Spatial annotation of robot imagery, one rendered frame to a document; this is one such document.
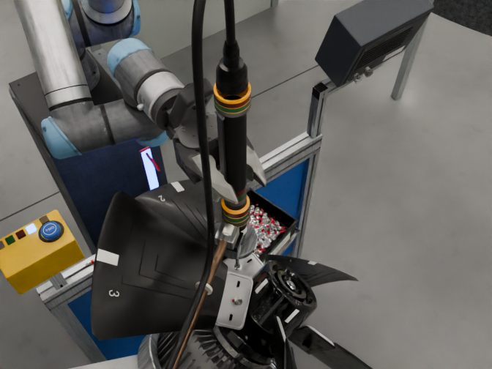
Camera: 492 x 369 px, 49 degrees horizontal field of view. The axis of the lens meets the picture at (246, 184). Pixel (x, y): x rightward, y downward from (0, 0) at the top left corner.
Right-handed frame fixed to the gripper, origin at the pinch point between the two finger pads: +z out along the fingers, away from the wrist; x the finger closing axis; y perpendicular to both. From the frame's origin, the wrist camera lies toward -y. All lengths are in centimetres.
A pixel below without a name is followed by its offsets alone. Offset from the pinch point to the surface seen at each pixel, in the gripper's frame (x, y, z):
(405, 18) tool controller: -73, 27, -33
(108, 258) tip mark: 19.9, 8.2, -5.8
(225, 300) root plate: 6.7, 23.9, 3.5
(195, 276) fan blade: 9.7, 17.6, -0.4
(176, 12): -86, 123, -183
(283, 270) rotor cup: -6.5, 30.0, 2.7
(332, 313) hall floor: -52, 150, -12
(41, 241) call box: 28, 43, -38
